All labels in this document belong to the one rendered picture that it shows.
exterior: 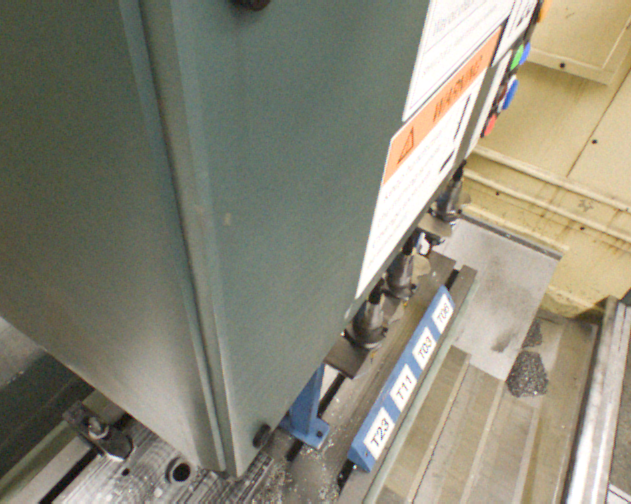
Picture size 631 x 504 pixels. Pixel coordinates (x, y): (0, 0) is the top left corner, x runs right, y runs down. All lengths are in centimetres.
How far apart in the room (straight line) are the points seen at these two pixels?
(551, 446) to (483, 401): 20
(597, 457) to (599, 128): 74
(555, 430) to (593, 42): 92
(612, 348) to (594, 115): 60
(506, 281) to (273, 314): 131
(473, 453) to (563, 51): 92
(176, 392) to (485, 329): 126
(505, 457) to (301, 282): 110
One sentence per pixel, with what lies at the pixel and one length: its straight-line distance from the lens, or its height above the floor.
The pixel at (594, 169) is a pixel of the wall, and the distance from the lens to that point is 134.
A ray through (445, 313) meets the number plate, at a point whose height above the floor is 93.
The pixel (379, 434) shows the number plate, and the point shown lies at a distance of 93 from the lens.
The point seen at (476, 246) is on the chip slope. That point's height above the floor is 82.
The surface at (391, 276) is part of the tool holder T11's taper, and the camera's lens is 73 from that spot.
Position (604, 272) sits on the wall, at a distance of 152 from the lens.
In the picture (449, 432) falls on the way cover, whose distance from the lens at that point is 119.
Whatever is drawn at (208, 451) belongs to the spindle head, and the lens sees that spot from 21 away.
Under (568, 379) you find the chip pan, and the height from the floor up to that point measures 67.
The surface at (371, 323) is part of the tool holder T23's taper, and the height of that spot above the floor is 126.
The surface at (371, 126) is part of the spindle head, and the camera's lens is 16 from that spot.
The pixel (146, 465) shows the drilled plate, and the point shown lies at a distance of 86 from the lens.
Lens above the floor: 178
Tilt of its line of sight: 46 degrees down
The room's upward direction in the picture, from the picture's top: 7 degrees clockwise
